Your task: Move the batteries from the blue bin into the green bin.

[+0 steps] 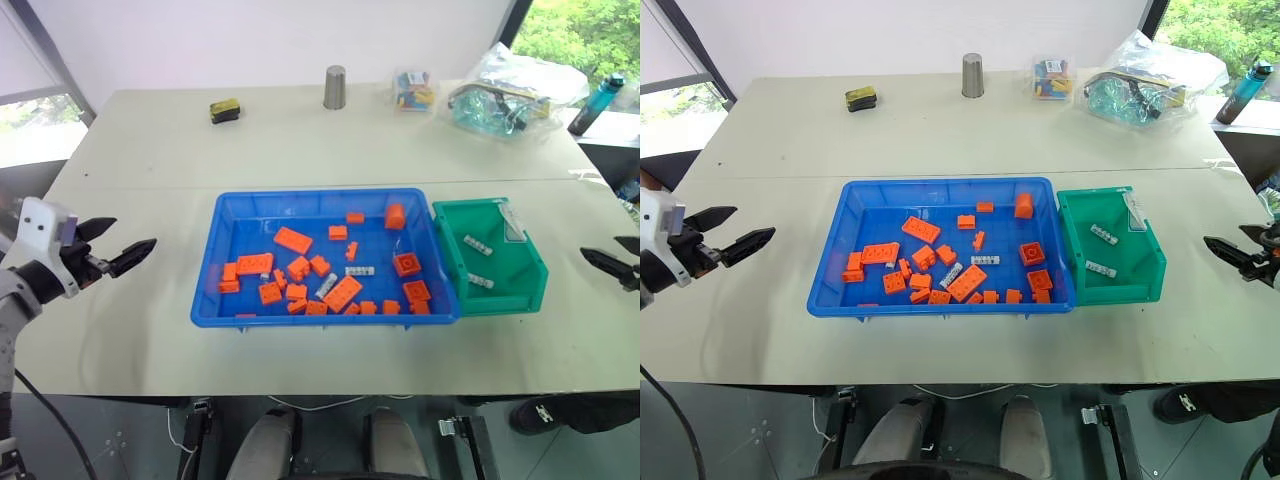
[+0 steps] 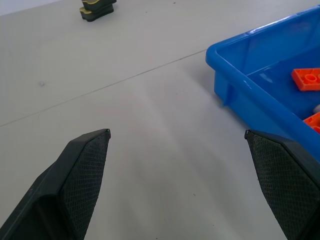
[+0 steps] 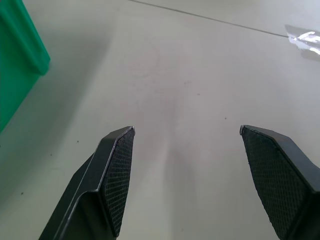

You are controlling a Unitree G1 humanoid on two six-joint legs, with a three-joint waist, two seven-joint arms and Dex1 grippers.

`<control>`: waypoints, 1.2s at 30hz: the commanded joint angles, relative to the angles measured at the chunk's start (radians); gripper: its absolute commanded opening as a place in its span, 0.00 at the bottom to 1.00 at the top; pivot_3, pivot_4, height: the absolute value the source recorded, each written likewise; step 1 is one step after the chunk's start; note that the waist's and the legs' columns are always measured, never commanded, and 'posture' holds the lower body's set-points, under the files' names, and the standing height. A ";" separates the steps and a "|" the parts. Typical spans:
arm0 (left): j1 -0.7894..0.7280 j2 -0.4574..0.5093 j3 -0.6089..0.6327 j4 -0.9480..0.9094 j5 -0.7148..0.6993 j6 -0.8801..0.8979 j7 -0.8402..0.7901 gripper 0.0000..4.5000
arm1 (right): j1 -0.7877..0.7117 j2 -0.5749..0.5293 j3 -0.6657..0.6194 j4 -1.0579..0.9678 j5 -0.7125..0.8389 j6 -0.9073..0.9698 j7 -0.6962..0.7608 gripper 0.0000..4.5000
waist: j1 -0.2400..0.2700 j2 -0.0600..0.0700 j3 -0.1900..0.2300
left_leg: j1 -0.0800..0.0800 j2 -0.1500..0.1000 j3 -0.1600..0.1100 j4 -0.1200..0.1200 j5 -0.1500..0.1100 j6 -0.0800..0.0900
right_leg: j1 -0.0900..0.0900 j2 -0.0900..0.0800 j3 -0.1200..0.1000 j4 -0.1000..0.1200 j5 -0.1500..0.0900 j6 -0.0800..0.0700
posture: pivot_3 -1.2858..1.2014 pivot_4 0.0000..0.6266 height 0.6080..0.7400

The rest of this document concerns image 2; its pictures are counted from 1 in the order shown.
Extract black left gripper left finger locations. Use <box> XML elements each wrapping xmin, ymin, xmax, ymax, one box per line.
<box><xmin>0</xmin><ymin>128</ymin><xmax>112</xmax><ymax>240</ymax></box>

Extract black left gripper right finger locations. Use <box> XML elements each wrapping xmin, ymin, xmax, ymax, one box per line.
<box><xmin>244</xmin><ymin>129</ymin><xmax>320</xmax><ymax>240</ymax></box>

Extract orange toy brick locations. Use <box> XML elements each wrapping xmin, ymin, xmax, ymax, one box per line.
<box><xmin>302</xmin><ymin>113</ymin><xmax>320</xmax><ymax>135</ymax></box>
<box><xmin>291</xmin><ymin>67</ymin><xmax>320</xmax><ymax>93</ymax></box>

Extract blue plastic bin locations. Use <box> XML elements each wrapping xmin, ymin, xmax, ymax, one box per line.
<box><xmin>205</xmin><ymin>5</ymin><xmax>320</xmax><ymax>163</ymax></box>

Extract black and yellow eraser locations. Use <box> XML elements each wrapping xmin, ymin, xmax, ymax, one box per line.
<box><xmin>79</xmin><ymin>4</ymin><xmax>115</xmax><ymax>23</ymax></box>
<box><xmin>81</xmin><ymin>0</ymin><xmax>118</xmax><ymax>7</ymax></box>

